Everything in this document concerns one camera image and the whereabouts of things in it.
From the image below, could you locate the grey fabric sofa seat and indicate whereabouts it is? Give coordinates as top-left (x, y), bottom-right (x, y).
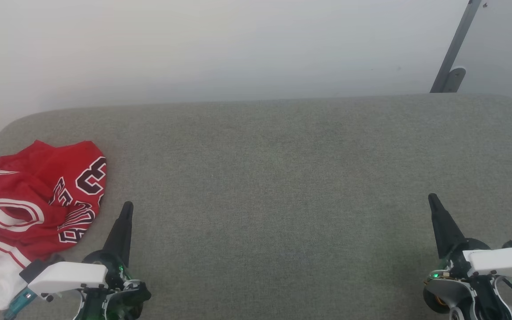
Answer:
top-left (0, 93), bottom-right (512, 320)

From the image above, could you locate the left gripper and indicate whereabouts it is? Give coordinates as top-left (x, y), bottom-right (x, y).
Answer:
top-left (76, 202), bottom-right (152, 320)

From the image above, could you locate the grey metal pole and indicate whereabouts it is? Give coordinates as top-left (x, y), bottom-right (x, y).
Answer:
top-left (430, 0), bottom-right (483, 93)

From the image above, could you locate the teal cable plug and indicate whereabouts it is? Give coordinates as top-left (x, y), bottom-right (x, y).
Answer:
top-left (4, 288), bottom-right (37, 320)

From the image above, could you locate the grey metal pole bracket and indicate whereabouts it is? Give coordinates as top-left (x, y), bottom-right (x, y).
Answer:
top-left (442, 67), bottom-right (467, 93)

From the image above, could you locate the red basketball jersey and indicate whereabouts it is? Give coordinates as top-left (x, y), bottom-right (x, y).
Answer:
top-left (0, 140), bottom-right (107, 310)

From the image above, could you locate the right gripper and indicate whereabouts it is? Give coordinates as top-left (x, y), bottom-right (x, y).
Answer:
top-left (423, 193), bottom-right (512, 320)

